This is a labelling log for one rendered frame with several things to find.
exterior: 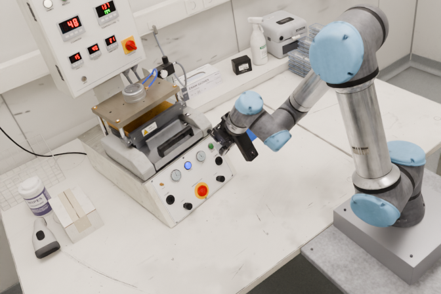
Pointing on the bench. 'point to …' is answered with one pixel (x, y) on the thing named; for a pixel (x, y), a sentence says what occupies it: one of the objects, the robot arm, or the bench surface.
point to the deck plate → (88, 138)
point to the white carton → (199, 81)
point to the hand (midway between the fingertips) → (223, 154)
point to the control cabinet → (122, 31)
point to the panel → (191, 180)
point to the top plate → (135, 100)
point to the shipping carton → (75, 213)
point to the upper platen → (142, 118)
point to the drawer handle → (174, 140)
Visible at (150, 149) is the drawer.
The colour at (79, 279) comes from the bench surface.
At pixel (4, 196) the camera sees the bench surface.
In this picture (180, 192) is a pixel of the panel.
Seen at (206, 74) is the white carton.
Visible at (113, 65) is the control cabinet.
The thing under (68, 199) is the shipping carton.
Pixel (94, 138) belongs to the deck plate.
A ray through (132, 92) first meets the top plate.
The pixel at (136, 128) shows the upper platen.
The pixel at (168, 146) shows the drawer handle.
